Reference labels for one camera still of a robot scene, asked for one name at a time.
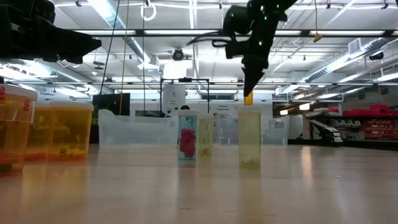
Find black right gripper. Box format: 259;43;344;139
241;33;272;97

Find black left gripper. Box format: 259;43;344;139
0;0;103;65

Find yellow-green pill bottle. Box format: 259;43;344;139
237;105;262;169

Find pale yellow pill bottle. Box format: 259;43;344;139
197;113;215;157

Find orange pill bottle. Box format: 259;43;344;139
48;101;95;162

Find black monitor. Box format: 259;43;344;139
92;92;131;117

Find white poster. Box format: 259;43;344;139
162;83;187;110

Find angled black white machine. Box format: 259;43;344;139
308;119;343;144

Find large orange bottle red print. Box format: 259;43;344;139
0;83;39;174

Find shelf rack red grey bins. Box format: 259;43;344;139
306;103;398;141

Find black hanging cable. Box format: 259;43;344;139
98;0;121;95

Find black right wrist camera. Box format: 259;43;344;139
212;37;251;60

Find yellow hanging cord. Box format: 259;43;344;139
119;0;130;115

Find black overhead frame bar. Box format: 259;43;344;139
72;28;398;39

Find thin black hanging cord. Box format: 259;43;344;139
142;0;146;116

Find black metal frame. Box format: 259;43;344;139
159;77;210;118

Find white hanging ring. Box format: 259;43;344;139
140;2;157;22

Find black ceiling camera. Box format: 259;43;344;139
171;47;185;62

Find yellow cord with plug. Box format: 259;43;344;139
312;0;323;44

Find silver ceiling duct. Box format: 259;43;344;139
303;37;398;84

